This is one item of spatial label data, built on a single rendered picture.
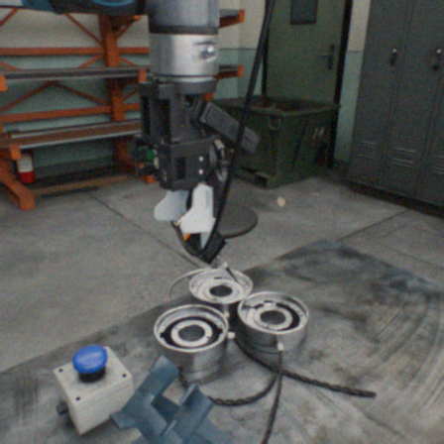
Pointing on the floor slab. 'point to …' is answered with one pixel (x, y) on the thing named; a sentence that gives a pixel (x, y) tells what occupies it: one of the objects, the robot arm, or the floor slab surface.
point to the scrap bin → (279, 137)
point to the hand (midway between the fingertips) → (199, 233)
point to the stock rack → (10, 146)
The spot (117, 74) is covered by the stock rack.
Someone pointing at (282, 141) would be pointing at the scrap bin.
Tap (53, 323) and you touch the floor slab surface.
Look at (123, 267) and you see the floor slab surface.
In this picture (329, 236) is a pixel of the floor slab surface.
